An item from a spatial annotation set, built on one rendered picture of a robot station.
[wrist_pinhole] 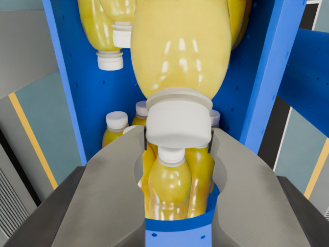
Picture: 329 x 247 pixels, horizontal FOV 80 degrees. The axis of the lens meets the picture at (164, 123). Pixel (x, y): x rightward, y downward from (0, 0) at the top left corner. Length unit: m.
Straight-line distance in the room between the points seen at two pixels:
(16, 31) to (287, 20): 1.04
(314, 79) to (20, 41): 1.12
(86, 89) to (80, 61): 0.05
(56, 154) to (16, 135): 0.36
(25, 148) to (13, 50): 1.28
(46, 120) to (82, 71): 1.58
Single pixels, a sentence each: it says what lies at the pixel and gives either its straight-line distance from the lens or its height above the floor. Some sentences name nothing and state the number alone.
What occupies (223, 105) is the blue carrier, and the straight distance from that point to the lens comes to 0.41.
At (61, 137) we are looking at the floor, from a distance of 1.94.
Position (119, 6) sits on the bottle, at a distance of 0.24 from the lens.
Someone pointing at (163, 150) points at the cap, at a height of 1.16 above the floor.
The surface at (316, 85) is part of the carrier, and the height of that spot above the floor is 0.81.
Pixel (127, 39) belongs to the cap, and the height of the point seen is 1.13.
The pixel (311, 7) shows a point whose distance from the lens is 1.41.
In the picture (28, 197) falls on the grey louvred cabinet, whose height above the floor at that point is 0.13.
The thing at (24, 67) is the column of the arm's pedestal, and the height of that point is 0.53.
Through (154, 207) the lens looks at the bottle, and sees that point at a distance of 0.34.
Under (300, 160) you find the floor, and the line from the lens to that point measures 2.09.
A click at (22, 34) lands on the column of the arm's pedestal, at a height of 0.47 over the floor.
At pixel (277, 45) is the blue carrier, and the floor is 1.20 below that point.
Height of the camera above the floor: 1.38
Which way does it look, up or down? 60 degrees down
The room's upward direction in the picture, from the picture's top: 174 degrees counter-clockwise
